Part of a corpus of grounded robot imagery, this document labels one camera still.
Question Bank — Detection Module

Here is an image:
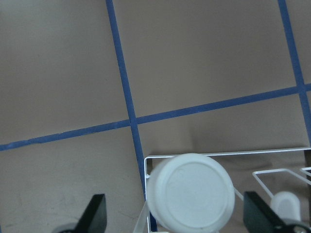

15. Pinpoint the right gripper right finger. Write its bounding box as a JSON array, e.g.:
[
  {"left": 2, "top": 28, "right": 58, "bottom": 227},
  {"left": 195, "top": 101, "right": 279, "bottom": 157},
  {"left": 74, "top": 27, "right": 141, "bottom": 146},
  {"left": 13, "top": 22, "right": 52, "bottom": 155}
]
[{"left": 243, "top": 191, "right": 292, "bottom": 233}]

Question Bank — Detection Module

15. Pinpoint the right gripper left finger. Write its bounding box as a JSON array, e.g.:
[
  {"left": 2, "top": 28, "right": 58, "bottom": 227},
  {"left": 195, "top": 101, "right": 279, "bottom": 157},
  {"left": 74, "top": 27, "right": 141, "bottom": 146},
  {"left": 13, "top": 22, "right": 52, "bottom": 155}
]
[{"left": 75, "top": 194, "right": 107, "bottom": 233}]

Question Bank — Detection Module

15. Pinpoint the pale green plastic cup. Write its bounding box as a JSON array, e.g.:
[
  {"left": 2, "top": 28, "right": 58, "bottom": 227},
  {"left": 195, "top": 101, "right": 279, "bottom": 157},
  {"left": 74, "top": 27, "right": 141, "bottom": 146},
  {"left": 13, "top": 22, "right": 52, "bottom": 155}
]
[{"left": 146, "top": 153, "right": 235, "bottom": 233}]

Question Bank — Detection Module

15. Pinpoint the white wire cup rack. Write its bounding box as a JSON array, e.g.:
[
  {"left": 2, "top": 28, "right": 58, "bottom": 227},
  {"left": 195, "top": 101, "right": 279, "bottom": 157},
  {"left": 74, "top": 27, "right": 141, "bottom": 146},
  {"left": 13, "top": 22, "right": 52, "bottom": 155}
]
[{"left": 134, "top": 153, "right": 311, "bottom": 233}]

